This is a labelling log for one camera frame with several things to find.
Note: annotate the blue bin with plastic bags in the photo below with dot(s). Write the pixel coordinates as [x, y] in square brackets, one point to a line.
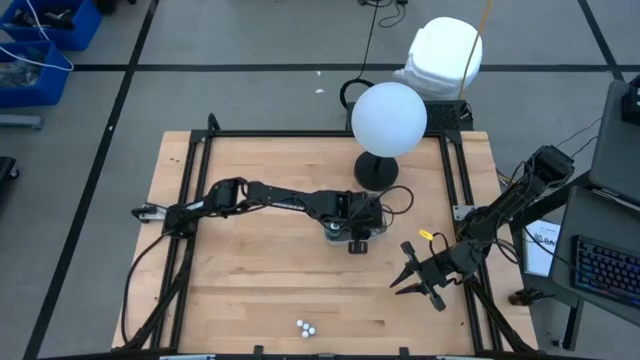
[50, 85]

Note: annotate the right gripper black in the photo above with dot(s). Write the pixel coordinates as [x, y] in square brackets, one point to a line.
[440, 270]

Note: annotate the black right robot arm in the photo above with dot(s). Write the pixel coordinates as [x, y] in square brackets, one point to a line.
[505, 205]

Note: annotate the black perforated computer case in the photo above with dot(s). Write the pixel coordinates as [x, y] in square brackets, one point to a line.
[445, 117]

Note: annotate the white globe lamp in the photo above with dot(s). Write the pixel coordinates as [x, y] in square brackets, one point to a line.
[389, 120]

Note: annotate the black aluminium table frame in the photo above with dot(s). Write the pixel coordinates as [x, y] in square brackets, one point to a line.
[250, 133]

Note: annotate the green-tipped food coloring bottle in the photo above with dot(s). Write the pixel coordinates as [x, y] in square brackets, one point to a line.
[334, 230]

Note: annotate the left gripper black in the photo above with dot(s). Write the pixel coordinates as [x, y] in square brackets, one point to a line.
[362, 215]

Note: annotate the brown and black clamp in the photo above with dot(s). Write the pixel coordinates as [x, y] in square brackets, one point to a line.
[522, 297]

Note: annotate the grey desk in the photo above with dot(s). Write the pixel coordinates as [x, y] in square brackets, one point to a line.
[610, 215]
[617, 150]

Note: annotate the white printed paper sheet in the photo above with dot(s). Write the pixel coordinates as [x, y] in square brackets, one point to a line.
[540, 255]

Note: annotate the backlit black keyboard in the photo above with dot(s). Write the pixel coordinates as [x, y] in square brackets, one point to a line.
[607, 270]

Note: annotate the black desk device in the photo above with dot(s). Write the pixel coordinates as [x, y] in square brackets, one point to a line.
[632, 102]

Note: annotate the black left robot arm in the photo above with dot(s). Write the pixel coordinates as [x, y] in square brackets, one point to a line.
[290, 197]

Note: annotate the grey metal bar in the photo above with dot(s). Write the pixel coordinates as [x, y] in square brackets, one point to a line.
[20, 122]

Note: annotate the blue bin with black tools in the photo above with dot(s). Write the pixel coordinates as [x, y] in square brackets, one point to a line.
[82, 30]

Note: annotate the grey plastic bin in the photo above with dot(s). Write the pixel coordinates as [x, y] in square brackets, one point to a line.
[335, 239]

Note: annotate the silver mounting bracket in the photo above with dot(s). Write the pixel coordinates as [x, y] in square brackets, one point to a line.
[147, 212]
[461, 212]

